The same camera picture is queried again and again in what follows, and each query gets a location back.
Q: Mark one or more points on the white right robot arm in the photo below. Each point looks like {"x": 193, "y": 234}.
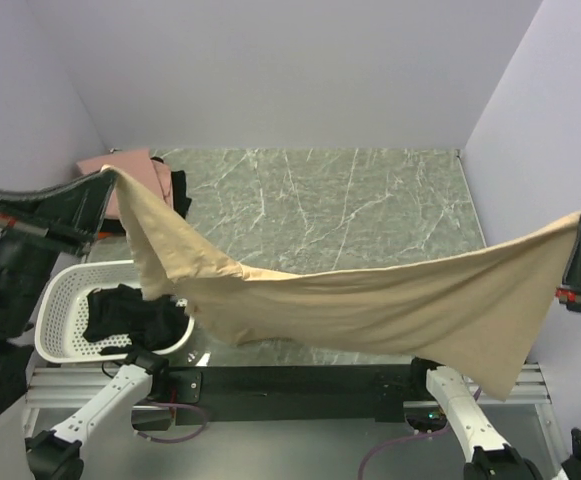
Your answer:
{"x": 516, "y": 443}

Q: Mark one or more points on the white plastic laundry basket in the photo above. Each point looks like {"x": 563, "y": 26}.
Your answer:
{"x": 63, "y": 313}

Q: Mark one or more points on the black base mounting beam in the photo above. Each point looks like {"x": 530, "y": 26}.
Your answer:
{"x": 279, "y": 393}

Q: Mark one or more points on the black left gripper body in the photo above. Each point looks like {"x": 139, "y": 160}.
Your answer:
{"x": 17, "y": 266}

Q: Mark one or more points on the black clothes in basket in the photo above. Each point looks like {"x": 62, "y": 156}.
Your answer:
{"x": 151, "y": 325}

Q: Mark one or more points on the beige t shirt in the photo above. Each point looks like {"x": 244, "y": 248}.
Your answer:
{"x": 479, "y": 312}

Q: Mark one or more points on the folded pink t shirt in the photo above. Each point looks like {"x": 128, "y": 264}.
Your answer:
{"x": 154, "y": 175}

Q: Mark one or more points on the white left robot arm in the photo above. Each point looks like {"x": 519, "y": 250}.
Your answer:
{"x": 52, "y": 417}

